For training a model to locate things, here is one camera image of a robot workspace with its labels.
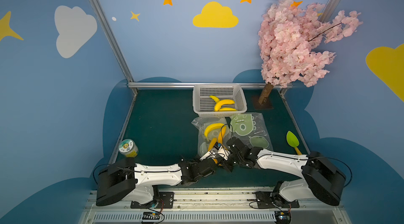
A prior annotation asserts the yellow banana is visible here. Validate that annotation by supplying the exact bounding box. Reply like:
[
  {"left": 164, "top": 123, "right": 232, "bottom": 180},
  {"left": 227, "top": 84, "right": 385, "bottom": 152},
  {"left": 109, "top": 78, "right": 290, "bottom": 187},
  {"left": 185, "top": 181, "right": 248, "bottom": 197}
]
[{"left": 210, "top": 96, "right": 220, "bottom": 103}]

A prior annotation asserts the green toy shovel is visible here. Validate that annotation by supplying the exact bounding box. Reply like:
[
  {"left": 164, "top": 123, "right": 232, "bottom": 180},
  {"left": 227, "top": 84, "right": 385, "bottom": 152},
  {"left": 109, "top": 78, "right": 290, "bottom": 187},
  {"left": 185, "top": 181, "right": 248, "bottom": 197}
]
[{"left": 286, "top": 131, "right": 302, "bottom": 155}]

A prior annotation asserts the yellow banana bag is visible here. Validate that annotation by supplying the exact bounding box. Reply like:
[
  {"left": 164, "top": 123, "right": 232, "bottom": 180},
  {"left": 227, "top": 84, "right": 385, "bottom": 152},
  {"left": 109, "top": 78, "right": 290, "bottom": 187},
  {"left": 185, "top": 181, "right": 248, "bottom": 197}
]
[
  {"left": 204, "top": 123, "right": 225, "bottom": 139},
  {"left": 214, "top": 99, "right": 235, "bottom": 111},
  {"left": 218, "top": 107, "right": 238, "bottom": 111}
]

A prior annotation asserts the orange banana bag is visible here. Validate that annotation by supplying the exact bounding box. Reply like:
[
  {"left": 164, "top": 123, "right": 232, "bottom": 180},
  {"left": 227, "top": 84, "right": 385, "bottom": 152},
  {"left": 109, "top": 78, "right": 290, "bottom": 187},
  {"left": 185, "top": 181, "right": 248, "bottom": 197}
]
[
  {"left": 208, "top": 138, "right": 218, "bottom": 164},
  {"left": 217, "top": 125, "right": 227, "bottom": 145}
]

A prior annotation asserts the green printed zip bag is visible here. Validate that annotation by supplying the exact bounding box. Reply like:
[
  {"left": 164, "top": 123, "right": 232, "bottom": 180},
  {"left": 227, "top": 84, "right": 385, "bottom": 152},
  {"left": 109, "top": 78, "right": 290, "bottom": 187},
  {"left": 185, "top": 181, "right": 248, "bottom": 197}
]
[{"left": 230, "top": 113, "right": 273, "bottom": 150}]

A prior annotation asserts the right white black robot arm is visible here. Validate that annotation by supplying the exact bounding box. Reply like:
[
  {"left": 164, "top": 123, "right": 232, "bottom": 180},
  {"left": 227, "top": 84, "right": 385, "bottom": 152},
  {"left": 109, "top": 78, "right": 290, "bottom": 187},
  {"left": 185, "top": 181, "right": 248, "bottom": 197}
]
[{"left": 225, "top": 137, "right": 346, "bottom": 208}]

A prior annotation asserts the clear zip bag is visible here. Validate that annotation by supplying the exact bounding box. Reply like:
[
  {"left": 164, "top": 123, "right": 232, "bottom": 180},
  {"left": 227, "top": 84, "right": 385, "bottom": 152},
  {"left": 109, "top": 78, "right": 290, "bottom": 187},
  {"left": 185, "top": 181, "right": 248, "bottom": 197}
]
[{"left": 191, "top": 117, "right": 231, "bottom": 168}]

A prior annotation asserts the aluminium front rail frame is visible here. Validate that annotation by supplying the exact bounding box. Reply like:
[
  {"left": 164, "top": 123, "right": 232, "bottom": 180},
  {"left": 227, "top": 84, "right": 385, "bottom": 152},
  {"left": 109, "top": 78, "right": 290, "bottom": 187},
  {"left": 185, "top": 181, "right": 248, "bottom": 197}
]
[{"left": 79, "top": 187, "right": 351, "bottom": 224}]

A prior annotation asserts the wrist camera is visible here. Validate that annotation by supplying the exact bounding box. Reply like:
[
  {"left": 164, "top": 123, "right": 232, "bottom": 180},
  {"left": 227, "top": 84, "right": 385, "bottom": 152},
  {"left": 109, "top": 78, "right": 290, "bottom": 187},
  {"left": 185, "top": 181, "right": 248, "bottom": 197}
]
[
  {"left": 199, "top": 149, "right": 218, "bottom": 161},
  {"left": 217, "top": 146, "right": 229, "bottom": 160}
]

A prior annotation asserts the white perforated plastic basket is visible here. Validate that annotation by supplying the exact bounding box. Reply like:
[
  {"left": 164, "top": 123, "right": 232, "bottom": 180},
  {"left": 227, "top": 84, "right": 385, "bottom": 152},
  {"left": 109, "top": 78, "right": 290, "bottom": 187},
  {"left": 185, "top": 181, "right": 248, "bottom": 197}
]
[{"left": 193, "top": 83, "right": 247, "bottom": 117}]

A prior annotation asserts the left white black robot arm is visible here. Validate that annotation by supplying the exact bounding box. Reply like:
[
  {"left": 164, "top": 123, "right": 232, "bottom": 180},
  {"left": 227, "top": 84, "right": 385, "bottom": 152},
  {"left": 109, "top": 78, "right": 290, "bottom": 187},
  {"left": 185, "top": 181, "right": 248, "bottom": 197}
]
[{"left": 96, "top": 158, "right": 219, "bottom": 207}]

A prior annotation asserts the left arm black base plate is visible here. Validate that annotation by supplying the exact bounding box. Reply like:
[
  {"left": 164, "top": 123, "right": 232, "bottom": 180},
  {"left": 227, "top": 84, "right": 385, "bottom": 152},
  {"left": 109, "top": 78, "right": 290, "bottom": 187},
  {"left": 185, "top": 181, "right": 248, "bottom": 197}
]
[{"left": 130, "top": 191, "right": 175, "bottom": 209}]

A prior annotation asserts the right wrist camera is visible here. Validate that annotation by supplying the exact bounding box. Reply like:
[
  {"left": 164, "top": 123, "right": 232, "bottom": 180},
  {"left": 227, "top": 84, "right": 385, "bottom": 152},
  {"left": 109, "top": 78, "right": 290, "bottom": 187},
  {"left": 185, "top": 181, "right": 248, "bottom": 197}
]
[{"left": 217, "top": 146, "right": 229, "bottom": 160}]

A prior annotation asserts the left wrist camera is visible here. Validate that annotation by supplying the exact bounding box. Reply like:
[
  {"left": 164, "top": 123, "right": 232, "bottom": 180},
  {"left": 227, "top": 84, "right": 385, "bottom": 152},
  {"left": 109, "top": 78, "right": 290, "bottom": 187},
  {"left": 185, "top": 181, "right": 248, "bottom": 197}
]
[{"left": 199, "top": 149, "right": 218, "bottom": 161}]

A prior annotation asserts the small round labelled jar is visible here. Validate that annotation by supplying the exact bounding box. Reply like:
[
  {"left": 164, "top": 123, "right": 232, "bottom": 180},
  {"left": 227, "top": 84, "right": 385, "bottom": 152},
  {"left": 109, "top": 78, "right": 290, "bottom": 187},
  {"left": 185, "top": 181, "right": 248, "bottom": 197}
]
[{"left": 118, "top": 139, "right": 138, "bottom": 157}]

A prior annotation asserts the pink blossom artificial tree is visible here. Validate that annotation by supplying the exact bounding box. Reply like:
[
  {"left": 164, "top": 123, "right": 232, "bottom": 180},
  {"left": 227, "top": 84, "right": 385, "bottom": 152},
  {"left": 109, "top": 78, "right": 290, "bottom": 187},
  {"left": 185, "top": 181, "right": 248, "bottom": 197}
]
[{"left": 258, "top": 0, "right": 362, "bottom": 106}]

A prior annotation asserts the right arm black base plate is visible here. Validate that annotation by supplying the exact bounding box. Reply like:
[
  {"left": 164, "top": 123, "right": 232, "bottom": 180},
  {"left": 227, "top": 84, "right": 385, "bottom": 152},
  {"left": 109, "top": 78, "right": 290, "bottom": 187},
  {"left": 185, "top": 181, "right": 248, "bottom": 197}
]
[{"left": 254, "top": 191, "right": 300, "bottom": 209}]

